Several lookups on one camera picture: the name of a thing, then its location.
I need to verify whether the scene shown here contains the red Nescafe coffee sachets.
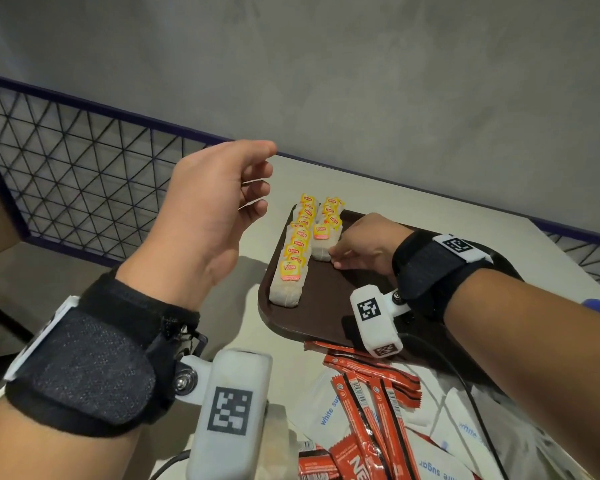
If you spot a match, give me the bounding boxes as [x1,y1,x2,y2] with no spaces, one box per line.
[297,339,423,480]

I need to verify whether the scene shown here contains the person's right forearm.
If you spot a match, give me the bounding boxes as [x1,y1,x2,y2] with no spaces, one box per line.
[443,268,600,480]

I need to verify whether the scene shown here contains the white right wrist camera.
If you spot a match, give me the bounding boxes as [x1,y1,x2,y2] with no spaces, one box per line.
[349,284,412,359]

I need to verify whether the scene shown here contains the black camera cable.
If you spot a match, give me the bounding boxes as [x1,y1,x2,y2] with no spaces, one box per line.
[399,333,510,480]
[152,448,193,480]

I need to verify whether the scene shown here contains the brown plastic tray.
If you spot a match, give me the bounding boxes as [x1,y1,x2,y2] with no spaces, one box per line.
[257,209,496,385]

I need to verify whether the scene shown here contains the row of tea bags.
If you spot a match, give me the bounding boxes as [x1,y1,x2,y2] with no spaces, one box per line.
[269,193,322,309]

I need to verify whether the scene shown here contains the black right wrist band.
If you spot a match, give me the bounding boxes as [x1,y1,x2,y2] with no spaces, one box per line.
[391,229,523,323]

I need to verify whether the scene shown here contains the person's left hand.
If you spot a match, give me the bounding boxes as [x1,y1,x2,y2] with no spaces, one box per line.
[115,139,279,312]

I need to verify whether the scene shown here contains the person's right hand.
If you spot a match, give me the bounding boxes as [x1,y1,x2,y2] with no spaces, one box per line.
[328,212,415,288]

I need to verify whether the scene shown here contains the pile of tea bags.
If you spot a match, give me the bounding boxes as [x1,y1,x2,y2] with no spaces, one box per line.
[265,403,301,480]

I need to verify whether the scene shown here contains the black left wrist band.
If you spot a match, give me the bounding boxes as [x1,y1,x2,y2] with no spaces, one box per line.
[2,269,209,439]

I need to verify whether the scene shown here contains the white sugar sachets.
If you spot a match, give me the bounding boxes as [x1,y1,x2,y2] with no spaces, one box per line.
[289,364,591,480]

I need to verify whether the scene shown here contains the black wrist band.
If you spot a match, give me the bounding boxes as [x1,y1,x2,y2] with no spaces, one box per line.
[2,269,209,439]
[391,229,523,323]

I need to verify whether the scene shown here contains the black left camera cable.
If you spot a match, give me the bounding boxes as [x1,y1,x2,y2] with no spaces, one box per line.
[152,448,193,480]

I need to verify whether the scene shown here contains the black right camera cable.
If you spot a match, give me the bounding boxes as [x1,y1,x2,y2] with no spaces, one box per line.
[399,333,510,480]

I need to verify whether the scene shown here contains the white box with marker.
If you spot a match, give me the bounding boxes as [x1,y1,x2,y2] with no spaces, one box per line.
[173,348,275,480]

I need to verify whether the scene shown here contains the person's left forearm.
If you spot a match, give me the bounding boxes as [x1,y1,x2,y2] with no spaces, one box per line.
[0,409,143,480]

